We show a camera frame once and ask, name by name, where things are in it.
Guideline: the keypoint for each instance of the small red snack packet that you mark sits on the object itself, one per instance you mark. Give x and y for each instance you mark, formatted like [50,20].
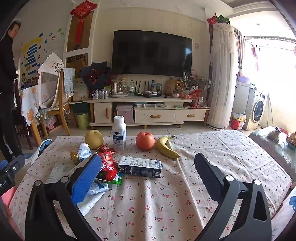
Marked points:
[106,153]

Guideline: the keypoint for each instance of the red gift bag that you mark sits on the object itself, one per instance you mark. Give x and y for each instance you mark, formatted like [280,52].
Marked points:
[237,122]

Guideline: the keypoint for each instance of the grey sofa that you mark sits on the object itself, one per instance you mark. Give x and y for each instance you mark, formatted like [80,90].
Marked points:
[272,148]

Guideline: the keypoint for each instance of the pink storage box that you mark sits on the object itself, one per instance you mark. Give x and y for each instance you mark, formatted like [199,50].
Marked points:
[124,113]

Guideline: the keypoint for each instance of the red knot ornament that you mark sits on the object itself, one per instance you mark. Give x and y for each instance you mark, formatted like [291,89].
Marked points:
[79,14]

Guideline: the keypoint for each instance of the red snack bag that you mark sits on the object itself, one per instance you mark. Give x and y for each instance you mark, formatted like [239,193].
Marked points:
[196,97]

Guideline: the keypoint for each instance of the red milk tea packet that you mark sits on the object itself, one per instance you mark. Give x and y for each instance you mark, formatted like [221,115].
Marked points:
[108,171]

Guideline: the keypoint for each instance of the black television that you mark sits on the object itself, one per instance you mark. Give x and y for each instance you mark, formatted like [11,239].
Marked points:
[150,53]

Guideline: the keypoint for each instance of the green wrapper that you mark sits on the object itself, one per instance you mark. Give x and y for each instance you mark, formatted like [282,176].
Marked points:
[116,179]

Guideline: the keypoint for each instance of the green waste bin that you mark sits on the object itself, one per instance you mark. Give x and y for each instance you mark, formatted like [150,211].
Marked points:
[82,120]

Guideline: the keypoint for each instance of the gold foil wrapper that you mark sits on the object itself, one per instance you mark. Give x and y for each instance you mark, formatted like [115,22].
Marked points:
[74,156]

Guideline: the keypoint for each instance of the white artificial flowers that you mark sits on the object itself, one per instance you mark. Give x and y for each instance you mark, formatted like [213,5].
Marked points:
[196,81]

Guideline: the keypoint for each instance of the lace covered air conditioner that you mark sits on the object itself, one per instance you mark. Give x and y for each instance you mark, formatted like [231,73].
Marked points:
[222,81]

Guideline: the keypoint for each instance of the yellow banana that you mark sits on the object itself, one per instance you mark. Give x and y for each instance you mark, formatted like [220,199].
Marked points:
[165,147]

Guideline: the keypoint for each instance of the tall white milk bottle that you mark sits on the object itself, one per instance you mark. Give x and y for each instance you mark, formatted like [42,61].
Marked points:
[119,136]

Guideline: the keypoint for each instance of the dark blue milk carton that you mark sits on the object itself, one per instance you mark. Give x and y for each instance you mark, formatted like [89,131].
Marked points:
[138,166]

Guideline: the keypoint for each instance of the green potted plant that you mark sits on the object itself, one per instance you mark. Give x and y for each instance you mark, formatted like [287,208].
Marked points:
[223,20]

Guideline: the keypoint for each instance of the white sack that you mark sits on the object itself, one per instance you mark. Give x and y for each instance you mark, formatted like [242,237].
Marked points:
[81,90]

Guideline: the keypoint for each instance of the green label water bottle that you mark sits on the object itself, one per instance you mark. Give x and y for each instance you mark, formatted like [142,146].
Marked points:
[131,88]

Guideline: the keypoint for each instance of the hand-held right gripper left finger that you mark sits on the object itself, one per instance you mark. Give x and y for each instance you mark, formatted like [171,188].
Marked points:
[85,178]

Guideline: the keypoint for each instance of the white washing machine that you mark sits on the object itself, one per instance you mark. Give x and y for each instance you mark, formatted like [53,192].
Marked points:
[256,111]

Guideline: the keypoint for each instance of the dark wrapped flower bouquet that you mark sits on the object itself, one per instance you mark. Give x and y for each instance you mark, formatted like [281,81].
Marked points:
[94,74]

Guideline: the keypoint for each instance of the purple basin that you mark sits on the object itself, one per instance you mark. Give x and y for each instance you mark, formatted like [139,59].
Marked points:
[243,80]

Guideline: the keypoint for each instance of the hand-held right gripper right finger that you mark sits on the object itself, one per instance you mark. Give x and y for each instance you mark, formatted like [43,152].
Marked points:
[208,176]

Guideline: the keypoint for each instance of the pink plastic bag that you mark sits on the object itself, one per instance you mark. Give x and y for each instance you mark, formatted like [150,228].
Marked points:
[8,197]

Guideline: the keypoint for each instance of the red apple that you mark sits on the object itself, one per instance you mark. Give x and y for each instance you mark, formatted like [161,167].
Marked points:
[145,141]

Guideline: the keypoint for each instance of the pack of small bottles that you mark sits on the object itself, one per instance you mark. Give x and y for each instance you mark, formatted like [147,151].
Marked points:
[101,94]

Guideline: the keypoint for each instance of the yellow pear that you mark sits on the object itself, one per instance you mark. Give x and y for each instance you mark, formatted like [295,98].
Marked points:
[94,139]

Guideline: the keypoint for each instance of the black tray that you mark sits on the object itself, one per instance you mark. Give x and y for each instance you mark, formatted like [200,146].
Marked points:
[150,93]

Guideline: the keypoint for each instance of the orange print table cloth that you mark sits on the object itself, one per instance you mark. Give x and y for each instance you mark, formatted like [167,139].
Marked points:
[29,104]

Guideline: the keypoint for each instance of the cream television cabinet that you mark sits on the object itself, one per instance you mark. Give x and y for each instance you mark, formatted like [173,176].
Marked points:
[152,115]

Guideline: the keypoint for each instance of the glass electric kettle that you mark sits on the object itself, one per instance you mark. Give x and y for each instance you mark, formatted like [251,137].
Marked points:
[118,89]

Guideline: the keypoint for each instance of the light blue lace cloth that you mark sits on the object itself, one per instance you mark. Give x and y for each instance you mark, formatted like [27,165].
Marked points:
[68,81]

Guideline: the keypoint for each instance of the white blue plastic packet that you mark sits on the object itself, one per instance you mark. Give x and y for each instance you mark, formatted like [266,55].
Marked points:
[83,151]

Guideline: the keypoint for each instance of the colourful wall decoration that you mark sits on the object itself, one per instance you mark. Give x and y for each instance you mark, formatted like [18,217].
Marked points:
[32,53]

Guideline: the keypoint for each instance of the white mesh food cover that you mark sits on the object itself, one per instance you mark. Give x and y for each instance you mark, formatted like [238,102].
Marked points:
[49,88]

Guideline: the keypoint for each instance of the wooden chair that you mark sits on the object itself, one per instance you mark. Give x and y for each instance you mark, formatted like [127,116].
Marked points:
[63,109]

